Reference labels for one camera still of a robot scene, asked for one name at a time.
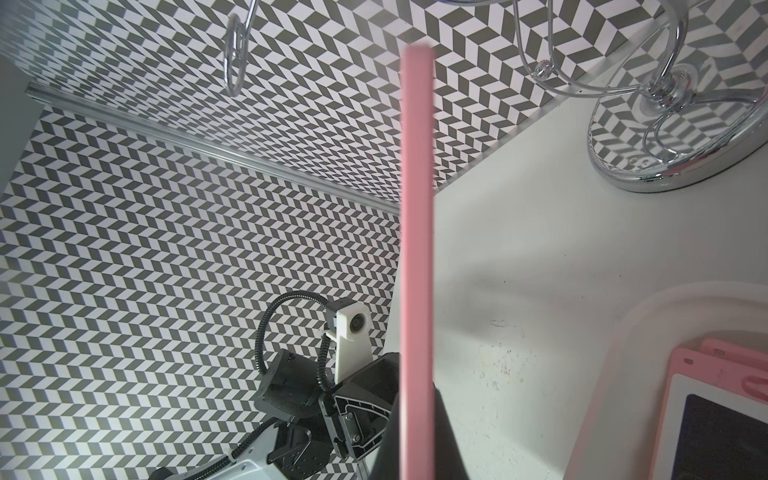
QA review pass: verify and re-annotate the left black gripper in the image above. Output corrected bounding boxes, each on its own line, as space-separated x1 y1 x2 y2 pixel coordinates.
319 352 400 460

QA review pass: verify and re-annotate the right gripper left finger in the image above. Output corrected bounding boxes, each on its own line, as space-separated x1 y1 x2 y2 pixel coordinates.
369 407 400 480

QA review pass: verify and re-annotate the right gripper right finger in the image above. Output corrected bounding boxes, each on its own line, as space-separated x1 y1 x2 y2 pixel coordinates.
434 390 469 480

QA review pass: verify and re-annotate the pink writing tablet colourful screen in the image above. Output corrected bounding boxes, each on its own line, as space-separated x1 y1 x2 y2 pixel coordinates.
399 44 435 479

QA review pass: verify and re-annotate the white plastic storage tray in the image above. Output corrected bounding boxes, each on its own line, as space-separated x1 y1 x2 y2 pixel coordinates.
564 281 767 479

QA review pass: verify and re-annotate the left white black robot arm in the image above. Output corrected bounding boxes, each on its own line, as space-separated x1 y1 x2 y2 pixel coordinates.
151 290 399 479

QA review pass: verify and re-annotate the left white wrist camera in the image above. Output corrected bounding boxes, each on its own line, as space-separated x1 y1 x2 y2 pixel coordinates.
325 298 374 384

